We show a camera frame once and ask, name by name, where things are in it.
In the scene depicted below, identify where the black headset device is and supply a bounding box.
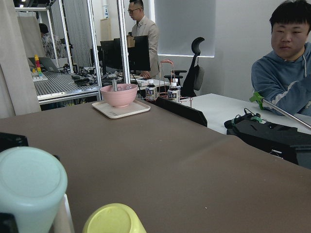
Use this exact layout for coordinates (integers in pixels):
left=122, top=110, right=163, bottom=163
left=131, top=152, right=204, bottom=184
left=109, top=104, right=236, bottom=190
left=224, top=108, right=311, bottom=169

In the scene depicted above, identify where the copper wire bottle carrier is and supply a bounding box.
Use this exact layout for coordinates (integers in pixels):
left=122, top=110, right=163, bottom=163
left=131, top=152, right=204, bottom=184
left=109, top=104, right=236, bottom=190
left=145, top=59, right=193, bottom=106

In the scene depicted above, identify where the cream tray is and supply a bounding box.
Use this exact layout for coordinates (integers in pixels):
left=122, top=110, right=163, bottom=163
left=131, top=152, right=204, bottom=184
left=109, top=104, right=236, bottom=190
left=92, top=100, right=151, bottom=119

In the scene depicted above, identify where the standing person beige suit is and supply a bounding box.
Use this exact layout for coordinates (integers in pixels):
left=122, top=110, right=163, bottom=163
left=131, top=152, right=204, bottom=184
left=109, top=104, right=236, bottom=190
left=128, top=0, right=159, bottom=79

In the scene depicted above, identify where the seated person blue hoodie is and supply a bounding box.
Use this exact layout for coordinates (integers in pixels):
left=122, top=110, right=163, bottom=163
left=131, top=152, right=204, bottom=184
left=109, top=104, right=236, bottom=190
left=251, top=0, right=311, bottom=116

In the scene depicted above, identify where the dark drink bottle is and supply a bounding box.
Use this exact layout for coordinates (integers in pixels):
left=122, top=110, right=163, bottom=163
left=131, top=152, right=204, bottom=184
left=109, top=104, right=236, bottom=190
left=167, top=82, right=180, bottom=103
left=145, top=79, right=157, bottom=101

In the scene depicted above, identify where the black office chair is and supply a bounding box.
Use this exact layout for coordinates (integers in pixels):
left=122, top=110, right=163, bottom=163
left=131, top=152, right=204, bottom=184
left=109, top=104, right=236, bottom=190
left=164, top=36, right=206, bottom=98

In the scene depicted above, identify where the white cup holder rack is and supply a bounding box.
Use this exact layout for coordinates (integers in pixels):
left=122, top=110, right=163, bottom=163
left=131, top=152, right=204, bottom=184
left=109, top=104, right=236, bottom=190
left=53, top=194, right=75, bottom=233

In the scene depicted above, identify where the pink bowl of ice cubes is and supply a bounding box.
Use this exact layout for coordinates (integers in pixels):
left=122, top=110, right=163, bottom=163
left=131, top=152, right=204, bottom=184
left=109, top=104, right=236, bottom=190
left=100, top=83, right=138, bottom=107

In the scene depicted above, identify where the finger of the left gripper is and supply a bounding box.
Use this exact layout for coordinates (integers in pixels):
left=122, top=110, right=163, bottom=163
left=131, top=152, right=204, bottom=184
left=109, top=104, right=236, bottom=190
left=0, top=213, right=18, bottom=233
left=0, top=133, right=29, bottom=152

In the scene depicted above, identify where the yellow cup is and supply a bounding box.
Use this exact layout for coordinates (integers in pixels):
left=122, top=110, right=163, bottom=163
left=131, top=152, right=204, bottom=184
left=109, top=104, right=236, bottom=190
left=83, top=203, right=146, bottom=233

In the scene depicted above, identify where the mint green cup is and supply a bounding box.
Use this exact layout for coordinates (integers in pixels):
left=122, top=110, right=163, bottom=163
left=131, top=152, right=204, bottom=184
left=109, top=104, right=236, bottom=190
left=0, top=147, right=68, bottom=233

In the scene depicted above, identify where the metal black-tipped stirrer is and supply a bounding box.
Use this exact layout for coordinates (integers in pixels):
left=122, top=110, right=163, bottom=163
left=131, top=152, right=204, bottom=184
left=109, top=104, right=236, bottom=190
left=112, top=79, right=118, bottom=92

